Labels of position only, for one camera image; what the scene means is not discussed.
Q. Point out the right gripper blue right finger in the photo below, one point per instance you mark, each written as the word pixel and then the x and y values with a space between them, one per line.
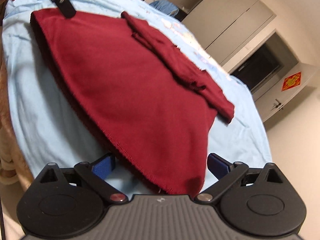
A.
pixel 228 174

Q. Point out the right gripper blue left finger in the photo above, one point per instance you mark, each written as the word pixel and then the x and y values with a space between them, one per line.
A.
pixel 93 177

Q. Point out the dark red knit garment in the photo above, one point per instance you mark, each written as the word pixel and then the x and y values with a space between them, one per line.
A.
pixel 136 92

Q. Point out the white bedroom door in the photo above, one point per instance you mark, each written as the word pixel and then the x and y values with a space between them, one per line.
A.
pixel 265 101

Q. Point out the blue clothing pile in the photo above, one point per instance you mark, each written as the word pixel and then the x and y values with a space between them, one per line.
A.
pixel 165 7

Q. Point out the light blue bed sheet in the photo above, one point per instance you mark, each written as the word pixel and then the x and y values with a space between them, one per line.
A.
pixel 46 129

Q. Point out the beige fuzzy garment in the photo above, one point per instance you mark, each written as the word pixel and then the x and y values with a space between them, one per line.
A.
pixel 13 165

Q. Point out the red fu door decoration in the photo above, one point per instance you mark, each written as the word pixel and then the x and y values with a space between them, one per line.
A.
pixel 292 81

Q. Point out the grey built-in wardrobe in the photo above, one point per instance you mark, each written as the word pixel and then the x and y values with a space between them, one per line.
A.
pixel 223 27

